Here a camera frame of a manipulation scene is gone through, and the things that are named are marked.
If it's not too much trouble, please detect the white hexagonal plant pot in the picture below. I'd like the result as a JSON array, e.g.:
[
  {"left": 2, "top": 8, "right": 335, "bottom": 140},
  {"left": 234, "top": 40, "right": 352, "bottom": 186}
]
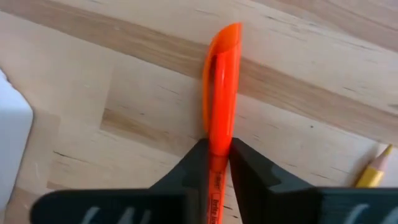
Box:
[{"left": 0, "top": 70, "right": 34, "bottom": 212}]

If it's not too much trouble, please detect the orange highlighter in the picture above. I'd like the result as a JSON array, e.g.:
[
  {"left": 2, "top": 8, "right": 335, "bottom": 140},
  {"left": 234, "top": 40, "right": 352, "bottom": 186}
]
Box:
[{"left": 201, "top": 22, "right": 243, "bottom": 224}]

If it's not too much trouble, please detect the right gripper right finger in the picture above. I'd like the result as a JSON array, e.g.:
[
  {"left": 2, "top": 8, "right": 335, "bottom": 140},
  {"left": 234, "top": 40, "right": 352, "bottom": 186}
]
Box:
[{"left": 229, "top": 138, "right": 398, "bottom": 224}]

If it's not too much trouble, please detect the yellow pencil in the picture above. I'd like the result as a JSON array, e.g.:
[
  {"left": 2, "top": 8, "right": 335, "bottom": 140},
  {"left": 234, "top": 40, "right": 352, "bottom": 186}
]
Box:
[{"left": 355, "top": 144, "right": 394, "bottom": 189}]

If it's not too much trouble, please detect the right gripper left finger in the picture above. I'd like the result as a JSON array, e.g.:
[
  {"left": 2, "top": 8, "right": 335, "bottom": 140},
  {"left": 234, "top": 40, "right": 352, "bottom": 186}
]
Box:
[{"left": 30, "top": 138, "right": 210, "bottom": 224}]

